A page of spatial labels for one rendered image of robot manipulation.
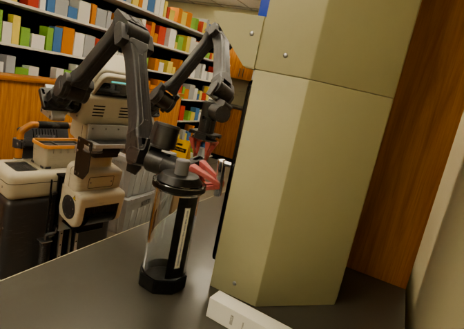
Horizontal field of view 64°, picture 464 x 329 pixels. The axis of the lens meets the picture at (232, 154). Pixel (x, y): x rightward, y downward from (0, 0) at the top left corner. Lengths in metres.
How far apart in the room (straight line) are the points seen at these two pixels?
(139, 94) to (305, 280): 0.62
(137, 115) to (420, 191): 0.76
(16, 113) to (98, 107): 1.23
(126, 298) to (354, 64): 0.62
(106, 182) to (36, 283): 0.97
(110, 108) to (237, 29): 0.97
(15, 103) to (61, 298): 2.09
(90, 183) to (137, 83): 0.74
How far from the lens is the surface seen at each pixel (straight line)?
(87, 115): 1.59
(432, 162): 1.06
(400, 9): 0.82
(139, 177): 3.07
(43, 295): 0.79
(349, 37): 0.75
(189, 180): 0.72
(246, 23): 0.76
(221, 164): 0.82
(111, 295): 0.79
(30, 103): 2.82
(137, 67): 1.08
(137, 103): 1.02
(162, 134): 0.90
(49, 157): 1.92
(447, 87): 1.06
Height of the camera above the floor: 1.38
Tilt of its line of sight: 11 degrees down
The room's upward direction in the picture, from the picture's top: 12 degrees clockwise
